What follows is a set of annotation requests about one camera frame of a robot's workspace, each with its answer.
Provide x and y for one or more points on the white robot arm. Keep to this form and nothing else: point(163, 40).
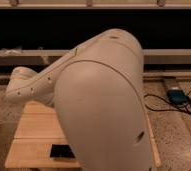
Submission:
point(96, 90)

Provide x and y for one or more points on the wooden bench rail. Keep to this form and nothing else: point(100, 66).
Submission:
point(45, 57)

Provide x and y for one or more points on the black sponge block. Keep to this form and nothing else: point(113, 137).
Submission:
point(62, 151)

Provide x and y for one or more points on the blue power adapter box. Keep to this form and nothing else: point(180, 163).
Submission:
point(177, 97)

